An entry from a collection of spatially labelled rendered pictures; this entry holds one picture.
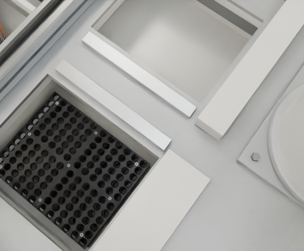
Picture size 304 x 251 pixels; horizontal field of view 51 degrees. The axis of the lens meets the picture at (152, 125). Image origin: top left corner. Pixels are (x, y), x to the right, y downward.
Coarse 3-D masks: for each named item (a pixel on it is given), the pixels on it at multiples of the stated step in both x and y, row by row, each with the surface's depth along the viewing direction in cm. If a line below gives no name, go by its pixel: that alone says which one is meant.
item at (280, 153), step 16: (288, 96) 51; (272, 112) 52; (288, 112) 48; (272, 128) 50; (288, 128) 46; (256, 144) 51; (272, 144) 49; (288, 144) 46; (240, 160) 50; (256, 160) 50; (272, 160) 50; (288, 160) 47; (272, 176) 50; (288, 176) 48; (288, 192) 49
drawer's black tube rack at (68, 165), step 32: (64, 128) 58; (96, 128) 58; (32, 160) 56; (64, 160) 56; (96, 160) 59; (128, 160) 56; (32, 192) 55; (64, 192) 55; (96, 192) 58; (128, 192) 55; (64, 224) 53; (96, 224) 53
